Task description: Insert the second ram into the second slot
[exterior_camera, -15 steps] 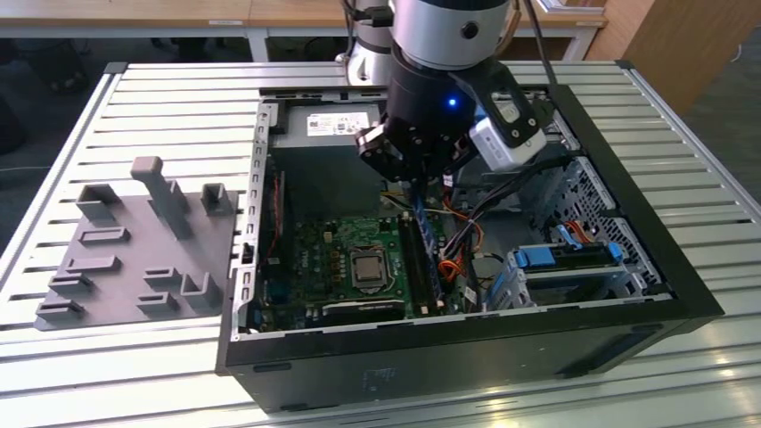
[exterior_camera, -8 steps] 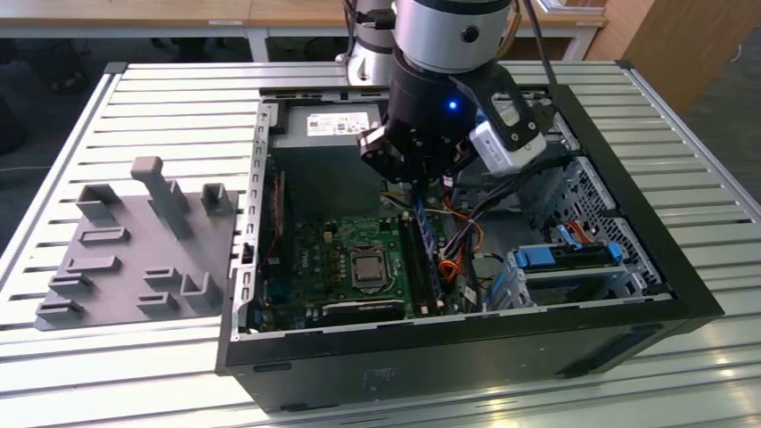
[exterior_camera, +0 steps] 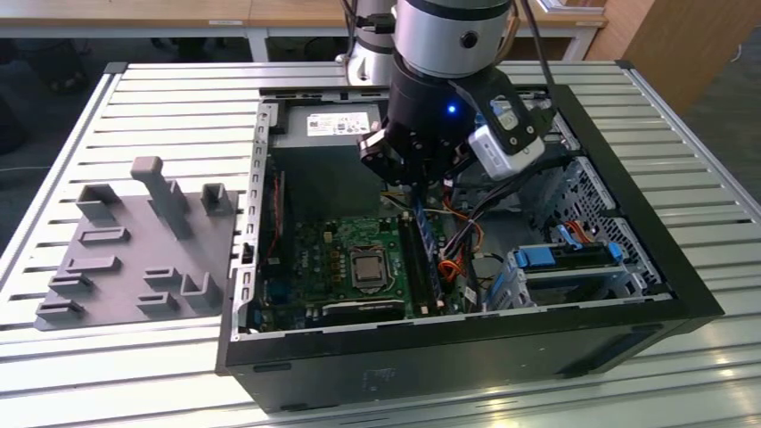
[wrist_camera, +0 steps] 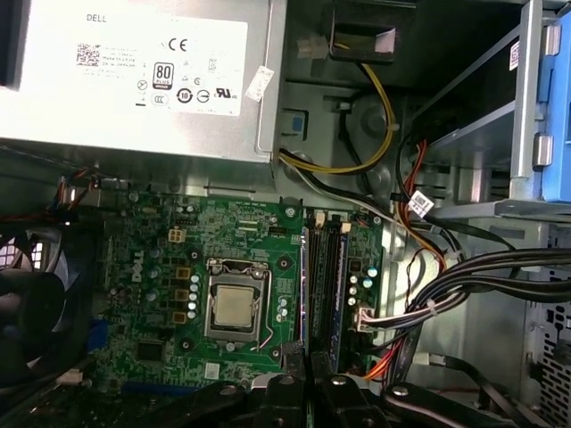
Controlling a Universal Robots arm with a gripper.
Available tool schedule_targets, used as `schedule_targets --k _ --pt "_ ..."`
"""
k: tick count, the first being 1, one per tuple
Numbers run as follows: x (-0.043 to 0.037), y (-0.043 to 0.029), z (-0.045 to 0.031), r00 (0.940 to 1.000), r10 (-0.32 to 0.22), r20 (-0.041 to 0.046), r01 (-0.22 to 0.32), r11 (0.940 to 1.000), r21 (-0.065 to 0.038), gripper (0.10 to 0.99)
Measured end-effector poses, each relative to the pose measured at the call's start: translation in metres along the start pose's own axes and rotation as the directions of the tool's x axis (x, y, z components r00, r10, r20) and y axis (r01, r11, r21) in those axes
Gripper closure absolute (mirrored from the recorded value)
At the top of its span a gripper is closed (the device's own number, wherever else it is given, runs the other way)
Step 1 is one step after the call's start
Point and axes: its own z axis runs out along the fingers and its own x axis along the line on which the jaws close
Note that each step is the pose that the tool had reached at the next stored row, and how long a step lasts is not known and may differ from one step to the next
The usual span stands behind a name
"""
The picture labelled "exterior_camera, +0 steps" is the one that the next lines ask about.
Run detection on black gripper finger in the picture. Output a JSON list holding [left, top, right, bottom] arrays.
[[425, 144, 479, 180], [356, 128, 419, 187]]

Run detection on blue RAM stick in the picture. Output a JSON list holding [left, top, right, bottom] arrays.
[[411, 183, 443, 309]]

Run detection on black RAM slot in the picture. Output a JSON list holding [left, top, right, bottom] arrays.
[[397, 212, 433, 318]]

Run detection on grey power supply unit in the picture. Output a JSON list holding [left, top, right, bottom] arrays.
[[271, 104, 393, 219]]

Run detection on green motherboard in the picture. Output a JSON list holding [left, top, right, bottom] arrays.
[[259, 211, 472, 333]]

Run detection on silver CPU socket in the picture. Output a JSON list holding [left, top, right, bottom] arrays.
[[347, 243, 392, 294]]

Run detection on hard disk in blue carrier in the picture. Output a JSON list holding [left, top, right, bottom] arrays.
[[513, 243, 624, 272]]

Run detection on wooden desk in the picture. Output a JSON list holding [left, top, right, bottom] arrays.
[[0, 0, 609, 40]]

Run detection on black PC case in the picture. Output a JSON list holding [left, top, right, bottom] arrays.
[[215, 83, 725, 414]]

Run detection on wooden cabinet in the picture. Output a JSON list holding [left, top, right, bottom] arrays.
[[585, 0, 761, 118]]

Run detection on grey parts rack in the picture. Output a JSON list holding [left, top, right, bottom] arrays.
[[34, 155, 240, 332]]

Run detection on dark office chair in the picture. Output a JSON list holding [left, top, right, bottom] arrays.
[[0, 37, 92, 158]]

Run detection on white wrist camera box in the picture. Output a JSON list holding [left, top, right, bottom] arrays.
[[468, 126, 547, 182]]

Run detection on yellow wires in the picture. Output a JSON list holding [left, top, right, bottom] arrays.
[[380, 189, 413, 210]]

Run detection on thick black wire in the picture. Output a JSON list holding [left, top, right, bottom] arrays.
[[444, 155, 573, 260]]

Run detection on black camera bracket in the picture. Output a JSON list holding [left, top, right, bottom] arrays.
[[448, 78, 559, 156]]

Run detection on thin red wire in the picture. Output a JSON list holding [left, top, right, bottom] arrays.
[[264, 172, 288, 262]]

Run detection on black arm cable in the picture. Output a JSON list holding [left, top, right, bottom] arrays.
[[521, 0, 559, 88]]

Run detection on orange wires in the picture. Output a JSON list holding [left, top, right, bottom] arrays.
[[437, 260, 472, 285]]

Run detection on blue disk wire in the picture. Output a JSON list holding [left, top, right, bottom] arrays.
[[557, 224, 583, 250]]

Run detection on red disk wire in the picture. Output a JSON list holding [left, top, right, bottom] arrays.
[[568, 220, 603, 245]]

